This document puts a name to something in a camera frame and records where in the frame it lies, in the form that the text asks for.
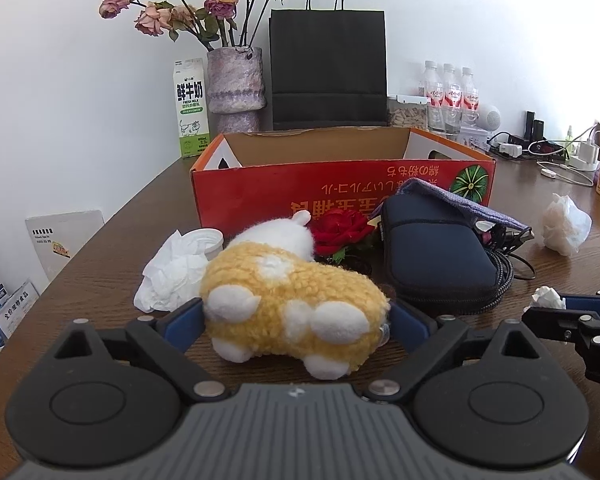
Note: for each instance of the clear seed storage container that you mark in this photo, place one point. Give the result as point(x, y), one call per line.
point(408, 112)

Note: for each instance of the water bottle red label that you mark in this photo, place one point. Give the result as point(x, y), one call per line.
point(433, 90)
point(470, 98)
point(452, 90)

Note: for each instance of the black upright device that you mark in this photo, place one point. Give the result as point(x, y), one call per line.
point(533, 128)

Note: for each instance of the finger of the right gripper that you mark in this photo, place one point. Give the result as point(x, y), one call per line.
point(583, 302)
point(562, 325)

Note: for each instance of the small white tissue ball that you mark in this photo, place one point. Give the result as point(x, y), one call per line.
point(546, 297)

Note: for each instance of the red cardboard pumpkin box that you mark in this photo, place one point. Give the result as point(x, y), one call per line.
point(246, 178)

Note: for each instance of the white power adapter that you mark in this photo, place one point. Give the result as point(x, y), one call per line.
point(511, 150)

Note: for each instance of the purple woven drawstring bag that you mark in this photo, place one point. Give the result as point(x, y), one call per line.
point(460, 202)

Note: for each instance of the red artificial rose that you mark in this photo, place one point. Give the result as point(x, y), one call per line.
point(341, 238)

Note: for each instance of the white tissue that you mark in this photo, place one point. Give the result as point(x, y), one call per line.
point(565, 227)
point(173, 276)

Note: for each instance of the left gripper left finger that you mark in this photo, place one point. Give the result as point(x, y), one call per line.
point(159, 345)

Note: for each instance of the right water bottle red label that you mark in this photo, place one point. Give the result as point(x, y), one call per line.
point(470, 98)

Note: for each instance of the middle water bottle red label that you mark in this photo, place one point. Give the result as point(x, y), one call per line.
point(452, 90)

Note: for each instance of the green white milk carton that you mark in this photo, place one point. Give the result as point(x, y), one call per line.
point(191, 106)

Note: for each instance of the white round speaker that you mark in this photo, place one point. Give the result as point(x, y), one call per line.
point(489, 117)

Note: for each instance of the white paper pamphlet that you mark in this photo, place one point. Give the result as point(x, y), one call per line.
point(57, 238)

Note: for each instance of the purple textured vase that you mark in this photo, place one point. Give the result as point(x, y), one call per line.
point(236, 88)

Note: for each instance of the left water bottle red label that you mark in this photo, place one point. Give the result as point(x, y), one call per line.
point(433, 90)

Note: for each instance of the navy blue zip pouch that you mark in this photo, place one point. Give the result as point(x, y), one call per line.
point(433, 258)

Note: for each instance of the black paper shopping bag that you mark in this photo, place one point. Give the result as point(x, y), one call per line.
point(328, 66)

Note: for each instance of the yellow white plush sheep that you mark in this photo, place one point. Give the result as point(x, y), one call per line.
point(265, 294)

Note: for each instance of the white plastic jar lid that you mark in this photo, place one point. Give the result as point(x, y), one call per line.
point(206, 242)

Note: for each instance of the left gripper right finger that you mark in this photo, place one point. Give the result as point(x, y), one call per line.
point(430, 347)

